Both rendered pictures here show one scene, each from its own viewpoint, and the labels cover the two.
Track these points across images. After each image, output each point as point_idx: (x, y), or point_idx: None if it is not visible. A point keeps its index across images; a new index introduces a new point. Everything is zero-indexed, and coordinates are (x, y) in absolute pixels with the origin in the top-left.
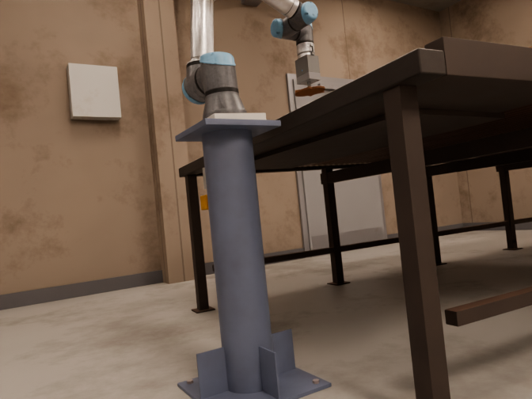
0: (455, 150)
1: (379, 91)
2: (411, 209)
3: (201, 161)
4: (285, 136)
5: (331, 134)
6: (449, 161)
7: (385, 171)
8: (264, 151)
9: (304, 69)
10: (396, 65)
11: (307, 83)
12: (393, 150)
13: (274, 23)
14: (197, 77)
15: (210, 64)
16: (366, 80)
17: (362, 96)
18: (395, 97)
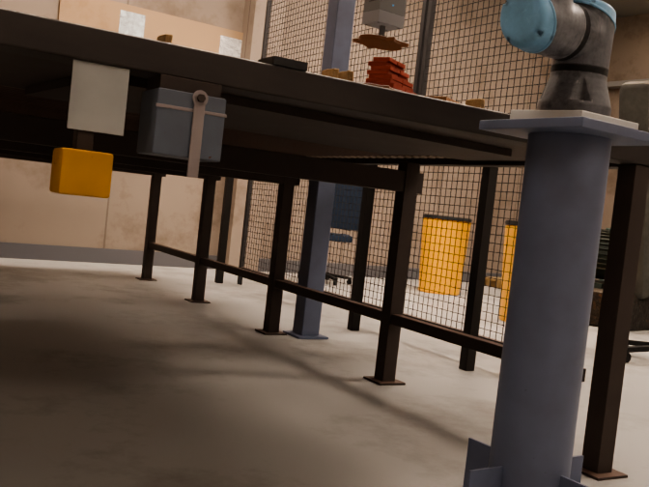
0: (247, 157)
1: (638, 163)
2: (635, 279)
3: (92, 42)
4: (456, 132)
5: (410, 133)
6: (221, 168)
7: (95, 149)
8: (256, 98)
9: (397, 7)
10: None
11: (383, 28)
12: (634, 222)
13: None
14: (593, 31)
15: (614, 32)
16: (633, 146)
17: (624, 158)
18: (645, 176)
